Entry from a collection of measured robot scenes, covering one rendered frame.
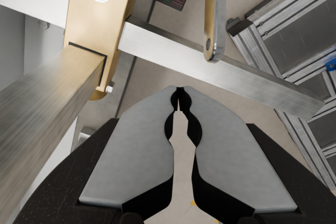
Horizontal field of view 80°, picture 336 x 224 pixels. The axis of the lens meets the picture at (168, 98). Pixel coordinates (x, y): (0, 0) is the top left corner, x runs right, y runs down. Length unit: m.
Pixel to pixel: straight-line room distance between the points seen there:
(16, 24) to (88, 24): 0.32
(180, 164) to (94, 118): 1.22
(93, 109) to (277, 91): 0.35
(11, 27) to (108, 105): 0.23
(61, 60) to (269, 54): 0.86
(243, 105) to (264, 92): 1.08
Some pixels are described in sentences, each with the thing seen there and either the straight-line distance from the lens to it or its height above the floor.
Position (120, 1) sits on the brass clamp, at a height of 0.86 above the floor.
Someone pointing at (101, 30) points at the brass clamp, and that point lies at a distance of 0.21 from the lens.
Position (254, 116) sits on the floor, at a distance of 1.41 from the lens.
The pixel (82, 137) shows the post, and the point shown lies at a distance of 0.48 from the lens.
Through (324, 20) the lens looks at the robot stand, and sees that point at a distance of 1.04.
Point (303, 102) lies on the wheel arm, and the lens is 0.29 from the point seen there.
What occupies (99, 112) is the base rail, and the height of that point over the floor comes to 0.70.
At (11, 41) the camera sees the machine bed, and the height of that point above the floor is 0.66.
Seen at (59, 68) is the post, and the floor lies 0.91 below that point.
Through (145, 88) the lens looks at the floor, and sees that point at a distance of 1.21.
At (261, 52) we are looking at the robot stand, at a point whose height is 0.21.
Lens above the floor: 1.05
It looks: 59 degrees down
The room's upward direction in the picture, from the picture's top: 178 degrees counter-clockwise
